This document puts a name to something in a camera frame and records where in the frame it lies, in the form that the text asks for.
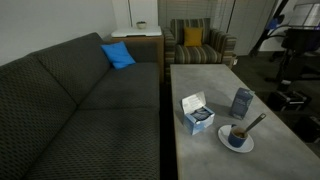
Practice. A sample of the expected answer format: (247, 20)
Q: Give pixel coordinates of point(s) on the blue mug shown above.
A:
(235, 140)

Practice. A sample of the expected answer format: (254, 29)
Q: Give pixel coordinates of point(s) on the brown wooden side table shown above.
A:
(160, 50)

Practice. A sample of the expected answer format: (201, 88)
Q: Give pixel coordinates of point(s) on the open white blue tea box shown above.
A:
(200, 121)

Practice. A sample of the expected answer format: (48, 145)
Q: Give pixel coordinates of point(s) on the striped fabric armchair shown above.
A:
(196, 53)

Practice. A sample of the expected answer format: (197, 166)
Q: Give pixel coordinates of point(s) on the blue throw cushion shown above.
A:
(118, 55)

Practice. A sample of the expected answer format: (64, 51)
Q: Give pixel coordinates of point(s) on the white flat board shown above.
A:
(136, 32)

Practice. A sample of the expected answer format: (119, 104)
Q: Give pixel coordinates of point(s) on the yellow throw cushion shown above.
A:
(193, 36)

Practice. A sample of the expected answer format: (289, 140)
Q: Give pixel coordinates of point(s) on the white plate with cup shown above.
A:
(225, 135)

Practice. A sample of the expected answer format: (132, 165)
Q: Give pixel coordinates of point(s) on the tall blue carton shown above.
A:
(241, 104)

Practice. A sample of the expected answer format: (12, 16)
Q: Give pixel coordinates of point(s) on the dark grey fabric sofa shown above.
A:
(66, 110)

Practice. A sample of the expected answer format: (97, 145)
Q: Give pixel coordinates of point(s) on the black equipment box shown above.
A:
(288, 100)

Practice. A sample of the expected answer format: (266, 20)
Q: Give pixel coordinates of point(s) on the black bag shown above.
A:
(308, 128)

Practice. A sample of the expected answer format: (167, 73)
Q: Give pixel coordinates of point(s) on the small white wall socket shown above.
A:
(235, 61)

